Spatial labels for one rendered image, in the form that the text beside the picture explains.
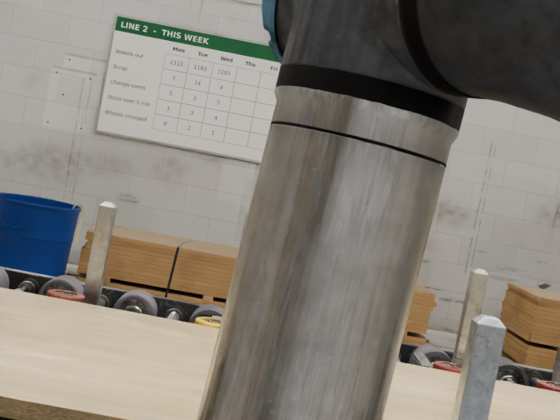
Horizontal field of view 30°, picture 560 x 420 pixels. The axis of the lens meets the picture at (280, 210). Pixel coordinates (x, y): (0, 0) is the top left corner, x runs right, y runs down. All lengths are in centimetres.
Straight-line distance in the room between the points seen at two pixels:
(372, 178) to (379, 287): 6
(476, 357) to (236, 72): 712
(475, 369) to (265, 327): 68
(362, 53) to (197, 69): 771
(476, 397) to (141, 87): 718
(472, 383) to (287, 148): 70
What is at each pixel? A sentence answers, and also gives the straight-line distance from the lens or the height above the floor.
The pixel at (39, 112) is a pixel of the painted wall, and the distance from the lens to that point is 842.
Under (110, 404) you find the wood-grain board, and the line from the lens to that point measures 148.
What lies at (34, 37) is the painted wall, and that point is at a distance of 846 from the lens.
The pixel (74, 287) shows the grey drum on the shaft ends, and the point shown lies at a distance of 279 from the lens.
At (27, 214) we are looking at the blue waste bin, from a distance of 664.
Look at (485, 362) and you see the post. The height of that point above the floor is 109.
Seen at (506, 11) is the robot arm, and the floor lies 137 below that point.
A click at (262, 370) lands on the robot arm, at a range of 60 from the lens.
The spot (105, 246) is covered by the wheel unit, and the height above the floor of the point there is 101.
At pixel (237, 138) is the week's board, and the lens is 827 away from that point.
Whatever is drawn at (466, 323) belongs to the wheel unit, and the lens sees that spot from 237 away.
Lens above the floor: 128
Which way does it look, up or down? 3 degrees down
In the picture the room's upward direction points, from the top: 11 degrees clockwise
